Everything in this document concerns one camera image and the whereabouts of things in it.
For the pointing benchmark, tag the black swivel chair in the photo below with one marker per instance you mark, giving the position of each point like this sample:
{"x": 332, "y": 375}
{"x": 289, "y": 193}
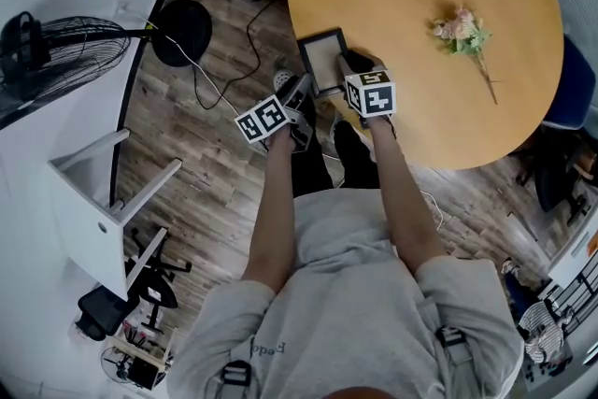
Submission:
{"x": 154, "y": 285}

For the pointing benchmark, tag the person's left forearm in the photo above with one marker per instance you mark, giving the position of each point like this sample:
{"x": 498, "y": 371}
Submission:
{"x": 273, "y": 210}

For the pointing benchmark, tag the blue chair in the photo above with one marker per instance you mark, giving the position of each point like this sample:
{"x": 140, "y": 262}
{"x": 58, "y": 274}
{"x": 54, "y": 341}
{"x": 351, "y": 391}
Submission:
{"x": 572, "y": 89}

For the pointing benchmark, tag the wooden crate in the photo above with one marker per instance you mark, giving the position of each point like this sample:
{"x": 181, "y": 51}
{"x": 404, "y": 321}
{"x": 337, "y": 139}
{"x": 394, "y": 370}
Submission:
{"x": 149, "y": 364}

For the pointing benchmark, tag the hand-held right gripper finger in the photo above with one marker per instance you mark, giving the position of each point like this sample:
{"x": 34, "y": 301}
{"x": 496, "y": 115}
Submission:
{"x": 371, "y": 61}
{"x": 345, "y": 67}

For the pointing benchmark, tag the black picture frame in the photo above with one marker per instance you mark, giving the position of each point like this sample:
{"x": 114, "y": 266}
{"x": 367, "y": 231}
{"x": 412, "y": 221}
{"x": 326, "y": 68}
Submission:
{"x": 322, "y": 61}

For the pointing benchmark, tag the person's grey perforated shoe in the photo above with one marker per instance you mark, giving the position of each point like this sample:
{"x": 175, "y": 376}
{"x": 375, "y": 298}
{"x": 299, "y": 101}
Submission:
{"x": 283, "y": 80}

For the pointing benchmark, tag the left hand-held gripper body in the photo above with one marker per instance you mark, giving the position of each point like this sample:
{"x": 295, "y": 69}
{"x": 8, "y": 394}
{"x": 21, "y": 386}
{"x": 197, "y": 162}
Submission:
{"x": 264, "y": 119}

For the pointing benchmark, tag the white side table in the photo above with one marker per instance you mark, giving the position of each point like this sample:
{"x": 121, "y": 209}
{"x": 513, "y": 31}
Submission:
{"x": 89, "y": 219}

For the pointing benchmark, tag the black standing fan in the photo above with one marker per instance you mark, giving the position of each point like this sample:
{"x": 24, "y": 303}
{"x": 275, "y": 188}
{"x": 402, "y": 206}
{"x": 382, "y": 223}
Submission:
{"x": 70, "y": 47}

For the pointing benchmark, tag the artificial flower sprig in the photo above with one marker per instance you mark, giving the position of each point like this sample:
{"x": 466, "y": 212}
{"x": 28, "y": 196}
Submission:
{"x": 462, "y": 35}

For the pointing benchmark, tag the round wooden table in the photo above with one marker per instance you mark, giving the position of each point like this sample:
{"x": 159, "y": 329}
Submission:
{"x": 397, "y": 14}

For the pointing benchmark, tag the person's black trousers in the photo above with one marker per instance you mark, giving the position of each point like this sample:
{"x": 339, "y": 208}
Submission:
{"x": 317, "y": 163}

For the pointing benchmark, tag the person's right forearm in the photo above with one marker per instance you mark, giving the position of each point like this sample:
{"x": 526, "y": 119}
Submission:
{"x": 402, "y": 201}

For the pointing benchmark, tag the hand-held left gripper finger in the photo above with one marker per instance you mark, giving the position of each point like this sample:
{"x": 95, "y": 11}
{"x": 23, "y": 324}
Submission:
{"x": 299, "y": 91}

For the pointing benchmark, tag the white storage rack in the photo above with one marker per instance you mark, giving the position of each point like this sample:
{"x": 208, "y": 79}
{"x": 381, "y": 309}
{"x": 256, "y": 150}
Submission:
{"x": 577, "y": 275}

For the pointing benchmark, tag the person's grey shirt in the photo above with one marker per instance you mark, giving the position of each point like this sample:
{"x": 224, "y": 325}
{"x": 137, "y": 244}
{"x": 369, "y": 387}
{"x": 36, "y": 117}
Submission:
{"x": 350, "y": 294}

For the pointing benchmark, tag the black mesh office chair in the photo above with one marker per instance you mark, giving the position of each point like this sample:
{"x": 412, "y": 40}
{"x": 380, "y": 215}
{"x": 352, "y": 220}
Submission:
{"x": 556, "y": 182}

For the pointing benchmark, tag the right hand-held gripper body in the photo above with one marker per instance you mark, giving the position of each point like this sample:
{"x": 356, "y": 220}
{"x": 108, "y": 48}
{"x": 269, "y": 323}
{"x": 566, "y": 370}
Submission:
{"x": 376, "y": 98}

